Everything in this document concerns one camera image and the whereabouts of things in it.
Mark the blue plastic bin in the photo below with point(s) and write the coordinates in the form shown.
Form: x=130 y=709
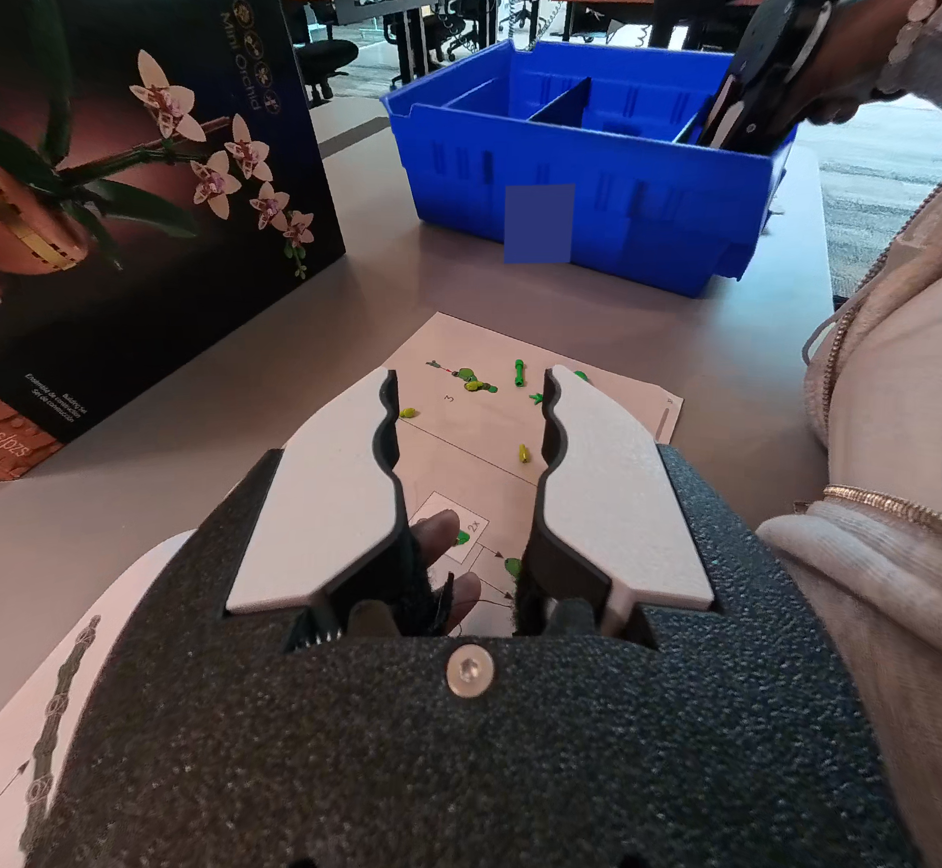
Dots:
x=662 y=221

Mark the dark orchid brick set box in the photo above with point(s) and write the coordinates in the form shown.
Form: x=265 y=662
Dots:
x=162 y=279

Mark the person's left hand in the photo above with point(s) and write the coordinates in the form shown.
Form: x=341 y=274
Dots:
x=438 y=533

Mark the white instruction booklet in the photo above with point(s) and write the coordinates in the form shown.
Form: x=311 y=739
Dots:
x=456 y=441

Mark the black bin divider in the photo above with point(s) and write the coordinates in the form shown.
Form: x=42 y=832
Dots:
x=563 y=103
x=690 y=129

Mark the person's right hand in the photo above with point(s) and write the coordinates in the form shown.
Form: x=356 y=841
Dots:
x=861 y=37

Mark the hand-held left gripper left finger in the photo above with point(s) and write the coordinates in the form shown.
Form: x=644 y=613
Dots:
x=324 y=507

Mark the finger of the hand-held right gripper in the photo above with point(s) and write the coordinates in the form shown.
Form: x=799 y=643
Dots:
x=727 y=129
x=728 y=95

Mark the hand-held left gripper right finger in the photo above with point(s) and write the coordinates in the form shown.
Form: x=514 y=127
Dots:
x=618 y=507

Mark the black office chair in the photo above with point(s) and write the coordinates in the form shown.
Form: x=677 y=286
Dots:
x=327 y=55
x=449 y=29

